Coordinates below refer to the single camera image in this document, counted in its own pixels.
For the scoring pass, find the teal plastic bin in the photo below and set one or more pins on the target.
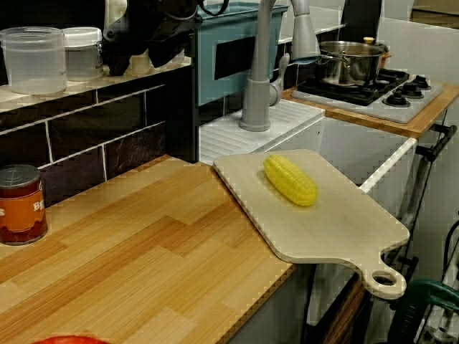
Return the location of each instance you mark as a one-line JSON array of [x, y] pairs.
[[208, 71]]

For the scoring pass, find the pale wooden cutting board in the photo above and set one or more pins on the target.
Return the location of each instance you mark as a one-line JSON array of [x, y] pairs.
[[305, 222]]

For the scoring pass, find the black flat panel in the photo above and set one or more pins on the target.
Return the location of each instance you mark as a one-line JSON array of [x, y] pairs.
[[360, 18]]

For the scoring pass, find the beige tiled shelf ledge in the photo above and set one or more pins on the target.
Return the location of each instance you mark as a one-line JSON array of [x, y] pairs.
[[107, 79]]

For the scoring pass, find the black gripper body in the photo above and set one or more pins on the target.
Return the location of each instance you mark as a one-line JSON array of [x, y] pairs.
[[161, 21]]

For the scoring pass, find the steel cooking pot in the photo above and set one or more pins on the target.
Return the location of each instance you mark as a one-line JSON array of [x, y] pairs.
[[351, 61]]

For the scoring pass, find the yellow lid knob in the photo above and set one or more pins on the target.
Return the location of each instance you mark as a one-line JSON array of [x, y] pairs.
[[368, 40]]

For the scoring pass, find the red soup can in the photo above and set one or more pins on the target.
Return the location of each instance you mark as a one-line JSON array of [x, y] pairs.
[[21, 208]]

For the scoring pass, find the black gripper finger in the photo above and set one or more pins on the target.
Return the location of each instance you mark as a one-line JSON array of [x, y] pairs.
[[165, 52], [118, 61]]

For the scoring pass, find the yellow toy corn cob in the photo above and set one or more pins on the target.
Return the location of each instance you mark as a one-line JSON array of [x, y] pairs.
[[290, 181]]

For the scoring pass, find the grey toy faucet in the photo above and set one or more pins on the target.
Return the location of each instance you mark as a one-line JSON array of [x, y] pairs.
[[260, 53]]

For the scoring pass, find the large clear plastic jar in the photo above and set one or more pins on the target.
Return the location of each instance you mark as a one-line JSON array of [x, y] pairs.
[[32, 61]]

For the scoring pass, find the red plate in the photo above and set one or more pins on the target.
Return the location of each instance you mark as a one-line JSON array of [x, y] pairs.
[[68, 339]]

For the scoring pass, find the clear jar white lid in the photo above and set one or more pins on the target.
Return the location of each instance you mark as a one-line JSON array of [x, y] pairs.
[[84, 53]]

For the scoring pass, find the grey toy stove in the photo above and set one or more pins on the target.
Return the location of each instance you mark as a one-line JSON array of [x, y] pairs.
[[412, 107]]

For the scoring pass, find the green clamp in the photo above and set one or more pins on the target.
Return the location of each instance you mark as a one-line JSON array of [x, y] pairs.
[[423, 290]]

